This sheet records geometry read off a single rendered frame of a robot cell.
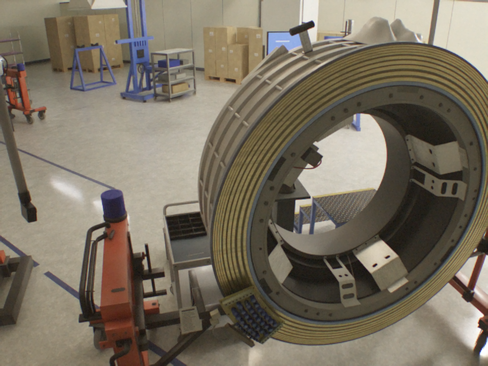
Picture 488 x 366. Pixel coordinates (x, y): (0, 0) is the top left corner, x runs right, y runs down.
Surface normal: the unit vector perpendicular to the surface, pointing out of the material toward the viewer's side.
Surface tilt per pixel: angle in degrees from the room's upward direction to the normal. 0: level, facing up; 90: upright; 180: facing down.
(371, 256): 27
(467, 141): 90
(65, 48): 90
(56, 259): 0
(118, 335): 90
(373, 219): 44
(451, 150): 104
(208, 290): 0
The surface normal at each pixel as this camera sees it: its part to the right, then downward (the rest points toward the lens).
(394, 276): 0.00, -0.06
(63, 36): 0.82, 0.25
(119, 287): 0.00, -0.90
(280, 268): 0.70, 0.07
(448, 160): -0.24, 0.63
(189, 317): 0.28, 0.42
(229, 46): -0.57, 0.36
